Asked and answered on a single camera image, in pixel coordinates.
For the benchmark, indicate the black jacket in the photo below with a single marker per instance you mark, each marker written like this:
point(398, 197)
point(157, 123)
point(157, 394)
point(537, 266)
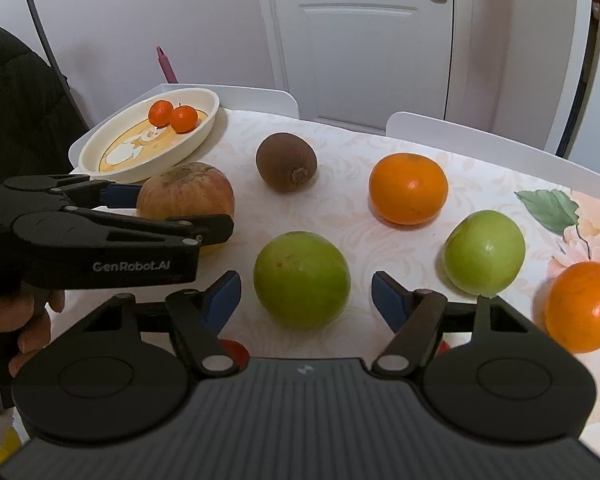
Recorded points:
point(20, 110)

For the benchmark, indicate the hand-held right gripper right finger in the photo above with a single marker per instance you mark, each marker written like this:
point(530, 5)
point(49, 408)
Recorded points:
point(387, 300)

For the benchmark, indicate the red yellow apple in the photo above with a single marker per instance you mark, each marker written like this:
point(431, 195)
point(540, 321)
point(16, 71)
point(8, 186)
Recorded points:
point(190, 192)

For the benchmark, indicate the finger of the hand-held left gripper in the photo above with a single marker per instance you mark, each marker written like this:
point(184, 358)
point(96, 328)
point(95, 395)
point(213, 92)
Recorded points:
point(215, 227)
point(122, 195)

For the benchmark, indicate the black metal rack tube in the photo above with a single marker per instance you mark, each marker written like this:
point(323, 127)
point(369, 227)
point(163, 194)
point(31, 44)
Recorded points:
point(35, 20)

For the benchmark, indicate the small tangerine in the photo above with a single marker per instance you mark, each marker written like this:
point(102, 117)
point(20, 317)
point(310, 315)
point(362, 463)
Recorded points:
point(185, 119)
point(159, 112)

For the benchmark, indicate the red round object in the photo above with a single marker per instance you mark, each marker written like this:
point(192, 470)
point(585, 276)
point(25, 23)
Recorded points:
point(234, 350)

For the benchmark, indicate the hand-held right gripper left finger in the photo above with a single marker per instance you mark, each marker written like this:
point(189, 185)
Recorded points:
point(227, 292)

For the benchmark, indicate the floral tablecloth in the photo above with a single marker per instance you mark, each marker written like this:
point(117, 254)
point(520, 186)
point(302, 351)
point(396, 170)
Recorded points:
point(345, 210)

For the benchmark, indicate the green apple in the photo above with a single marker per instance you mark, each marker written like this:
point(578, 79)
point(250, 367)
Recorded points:
point(301, 280)
point(484, 252)

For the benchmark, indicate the white panel door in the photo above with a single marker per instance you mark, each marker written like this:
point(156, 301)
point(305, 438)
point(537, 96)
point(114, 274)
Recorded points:
point(360, 60)

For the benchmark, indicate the person's left hand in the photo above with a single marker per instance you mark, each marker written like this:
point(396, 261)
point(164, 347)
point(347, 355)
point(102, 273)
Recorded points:
point(35, 325)

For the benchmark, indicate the brown kiwi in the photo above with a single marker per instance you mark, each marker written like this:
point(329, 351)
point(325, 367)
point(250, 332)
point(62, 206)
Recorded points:
point(282, 157)

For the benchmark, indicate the oval white ceramic dish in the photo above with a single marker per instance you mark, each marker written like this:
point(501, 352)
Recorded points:
point(106, 130)

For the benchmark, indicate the large orange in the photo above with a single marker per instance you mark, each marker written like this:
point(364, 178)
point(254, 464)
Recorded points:
point(408, 188)
point(582, 307)

